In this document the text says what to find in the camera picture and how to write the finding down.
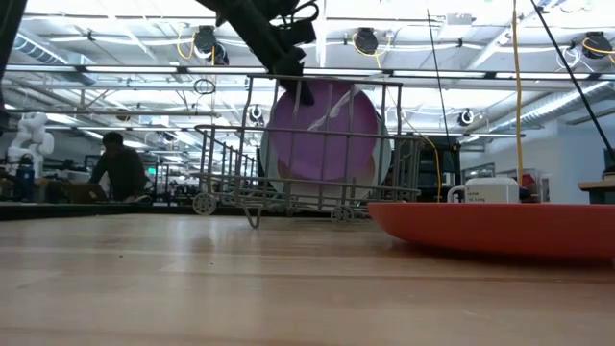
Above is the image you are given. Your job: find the black metal table frame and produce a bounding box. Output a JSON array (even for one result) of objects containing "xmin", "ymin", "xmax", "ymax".
[{"xmin": 0, "ymin": 200, "xmax": 371, "ymax": 222}]

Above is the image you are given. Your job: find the black tripod stand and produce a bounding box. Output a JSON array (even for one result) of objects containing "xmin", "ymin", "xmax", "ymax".
[{"xmin": 530, "ymin": 0, "xmax": 615, "ymax": 164}]

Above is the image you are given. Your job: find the black equipment cabinet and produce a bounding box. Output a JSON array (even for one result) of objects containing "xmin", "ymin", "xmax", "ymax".
[{"xmin": 383, "ymin": 134, "xmax": 462, "ymax": 203}]

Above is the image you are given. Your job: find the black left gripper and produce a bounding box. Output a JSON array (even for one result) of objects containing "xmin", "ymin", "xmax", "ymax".
[{"xmin": 194, "ymin": 0, "xmax": 321, "ymax": 108}]

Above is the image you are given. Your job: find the white robot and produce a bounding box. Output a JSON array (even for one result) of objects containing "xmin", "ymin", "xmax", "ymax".
[{"xmin": 7, "ymin": 112, "xmax": 55, "ymax": 177}]

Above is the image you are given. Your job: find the blue bottle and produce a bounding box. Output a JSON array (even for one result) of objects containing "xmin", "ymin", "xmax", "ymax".
[{"xmin": 16, "ymin": 153, "xmax": 36, "ymax": 202}]

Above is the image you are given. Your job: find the thin black hanging cable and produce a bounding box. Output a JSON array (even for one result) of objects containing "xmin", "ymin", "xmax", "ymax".
[{"xmin": 426, "ymin": 8, "xmax": 452, "ymax": 150}]

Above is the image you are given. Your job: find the white mug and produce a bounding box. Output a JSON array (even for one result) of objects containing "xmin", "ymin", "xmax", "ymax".
[{"xmin": 446, "ymin": 177, "xmax": 521, "ymax": 204}]

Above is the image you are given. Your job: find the white plastic strip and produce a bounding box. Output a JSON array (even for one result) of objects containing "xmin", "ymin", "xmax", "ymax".
[{"xmin": 307, "ymin": 88, "xmax": 359, "ymax": 132}]

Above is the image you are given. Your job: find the yellow hanging cable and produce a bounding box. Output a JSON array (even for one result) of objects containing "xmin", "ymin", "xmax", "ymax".
[{"xmin": 511, "ymin": 0, "xmax": 525, "ymax": 186}]

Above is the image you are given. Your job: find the purple plate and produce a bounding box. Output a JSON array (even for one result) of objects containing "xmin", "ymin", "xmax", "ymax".
[{"xmin": 271, "ymin": 79, "xmax": 381, "ymax": 184}]

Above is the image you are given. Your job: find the grey wire dish rack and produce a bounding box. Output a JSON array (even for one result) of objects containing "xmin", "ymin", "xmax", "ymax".
[{"xmin": 191, "ymin": 74, "xmax": 424, "ymax": 230}]

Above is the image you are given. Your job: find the person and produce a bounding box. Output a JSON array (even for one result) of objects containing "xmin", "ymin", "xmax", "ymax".
[{"xmin": 88, "ymin": 131, "xmax": 153, "ymax": 203}]

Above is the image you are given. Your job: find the orange plate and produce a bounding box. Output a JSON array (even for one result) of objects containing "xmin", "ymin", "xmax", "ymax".
[{"xmin": 367, "ymin": 201, "xmax": 615, "ymax": 263}]

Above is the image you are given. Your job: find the wooden desk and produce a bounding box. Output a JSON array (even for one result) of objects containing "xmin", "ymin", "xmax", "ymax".
[{"xmin": 578, "ymin": 177, "xmax": 615, "ymax": 206}]

